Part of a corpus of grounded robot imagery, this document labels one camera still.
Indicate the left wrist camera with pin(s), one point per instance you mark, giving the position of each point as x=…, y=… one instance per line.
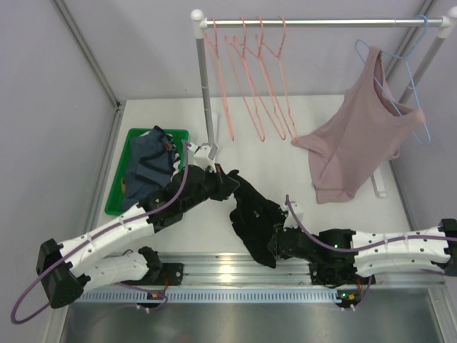
x=204, y=155

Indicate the silver white clothes rack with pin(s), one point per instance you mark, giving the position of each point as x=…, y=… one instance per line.
x=284, y=66

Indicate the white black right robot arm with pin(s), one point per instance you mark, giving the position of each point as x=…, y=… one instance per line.
x=339, y=257

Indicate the aluminium mounting rail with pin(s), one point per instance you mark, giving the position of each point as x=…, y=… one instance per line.
x=238, y=270

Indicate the blue grey garment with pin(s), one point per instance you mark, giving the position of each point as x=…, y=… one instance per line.
x=152, y=162

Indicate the green plastic bin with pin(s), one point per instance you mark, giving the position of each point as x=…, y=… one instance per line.
x=115, y=197

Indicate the white slotted cable duct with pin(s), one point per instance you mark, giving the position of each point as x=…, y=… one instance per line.
x=235, y=296

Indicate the black tank top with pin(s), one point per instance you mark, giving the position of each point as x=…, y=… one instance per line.
x=254, y=219

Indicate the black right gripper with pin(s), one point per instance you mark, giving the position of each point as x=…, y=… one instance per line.
x=273, y=245

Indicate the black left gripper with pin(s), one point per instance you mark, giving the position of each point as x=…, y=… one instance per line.
x=220, y=184

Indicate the pink tank top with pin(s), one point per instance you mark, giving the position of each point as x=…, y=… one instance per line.
x=368, y=129

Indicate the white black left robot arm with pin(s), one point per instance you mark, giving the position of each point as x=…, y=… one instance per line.
x=70, y=268

